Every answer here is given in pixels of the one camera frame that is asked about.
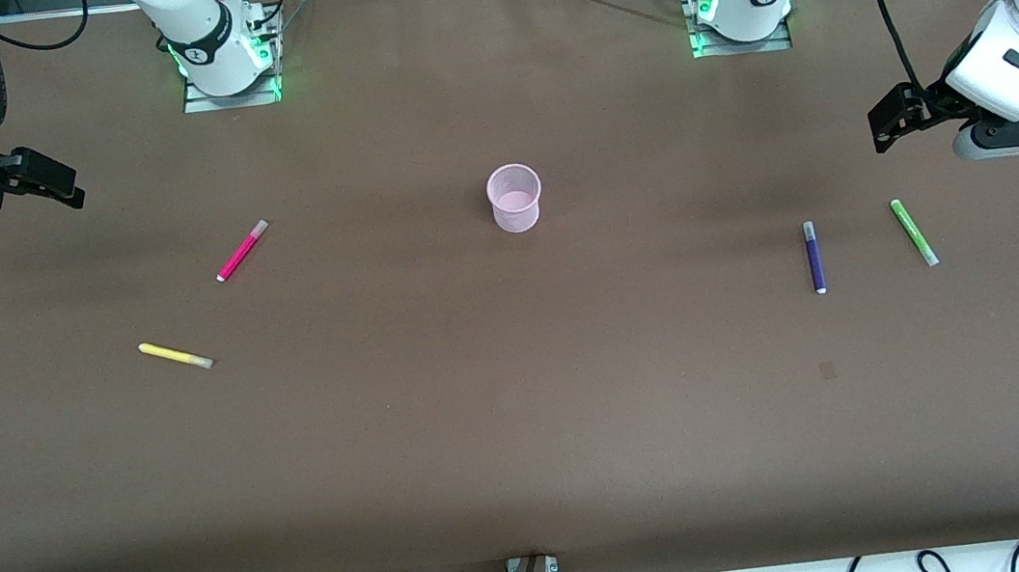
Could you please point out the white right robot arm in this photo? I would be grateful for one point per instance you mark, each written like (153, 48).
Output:
(199, 34)

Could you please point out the purple marker pen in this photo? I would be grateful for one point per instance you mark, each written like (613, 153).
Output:
(814, 258)

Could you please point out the pink marker pen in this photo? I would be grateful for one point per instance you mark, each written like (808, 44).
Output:
(241, 252)

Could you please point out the pink translucent cup holder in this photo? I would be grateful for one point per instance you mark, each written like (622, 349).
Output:
(515, 200)

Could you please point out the yellow marker pen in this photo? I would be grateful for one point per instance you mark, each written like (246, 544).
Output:
(173, 354)

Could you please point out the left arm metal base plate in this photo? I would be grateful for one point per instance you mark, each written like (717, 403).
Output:
(738, 48)

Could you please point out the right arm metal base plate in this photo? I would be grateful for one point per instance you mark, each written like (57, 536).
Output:
(205, 103)

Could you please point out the green marker pen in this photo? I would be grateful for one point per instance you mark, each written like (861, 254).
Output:
(913, 232)

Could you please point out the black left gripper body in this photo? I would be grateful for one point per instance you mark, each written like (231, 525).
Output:
(932, 102)

